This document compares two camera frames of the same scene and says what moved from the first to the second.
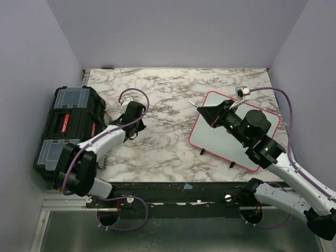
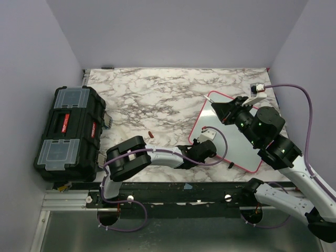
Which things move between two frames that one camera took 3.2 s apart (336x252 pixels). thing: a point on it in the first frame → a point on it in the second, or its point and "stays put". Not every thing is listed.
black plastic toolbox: [74, 114] stays put
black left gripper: [141, 127] → [195, 143]
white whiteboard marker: [193, 104] → [209, 100]
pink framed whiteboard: [217, 142] stays put
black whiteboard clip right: [232, 164] stays put
